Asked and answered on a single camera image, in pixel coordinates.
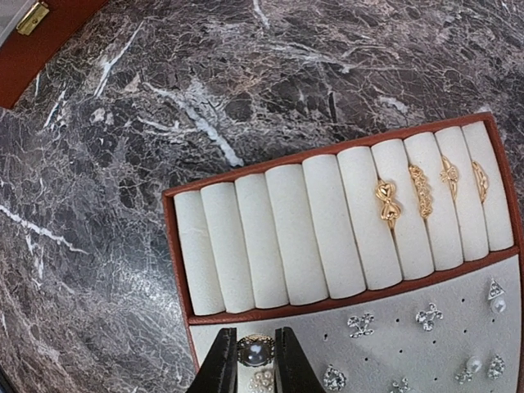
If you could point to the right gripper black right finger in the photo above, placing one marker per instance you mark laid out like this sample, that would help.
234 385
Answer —
292 370

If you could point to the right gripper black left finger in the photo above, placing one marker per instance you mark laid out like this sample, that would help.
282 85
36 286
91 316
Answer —
218 373

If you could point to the small pearl earring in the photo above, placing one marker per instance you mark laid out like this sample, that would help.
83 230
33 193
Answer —
255 350

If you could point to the brown ring earring tray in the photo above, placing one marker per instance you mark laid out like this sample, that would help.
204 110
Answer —
396 259

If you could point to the brown wooden jewelry box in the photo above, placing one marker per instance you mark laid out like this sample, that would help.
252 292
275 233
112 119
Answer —
31 33

